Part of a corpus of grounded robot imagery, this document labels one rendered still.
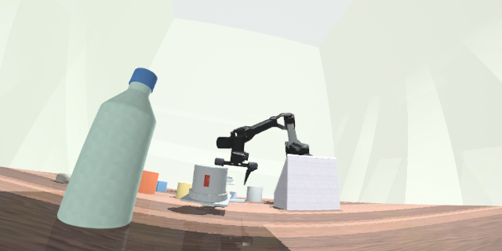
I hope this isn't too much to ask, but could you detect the white cup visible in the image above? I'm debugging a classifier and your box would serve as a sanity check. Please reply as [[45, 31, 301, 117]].
[[246, 187, 263, 202]]

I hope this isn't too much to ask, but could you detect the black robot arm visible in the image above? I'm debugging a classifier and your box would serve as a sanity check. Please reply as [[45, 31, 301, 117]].
[[216, 113, 313, 163]]

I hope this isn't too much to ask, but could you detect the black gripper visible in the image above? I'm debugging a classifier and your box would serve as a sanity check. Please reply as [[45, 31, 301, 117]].
[[214, 147, 258, 185]]

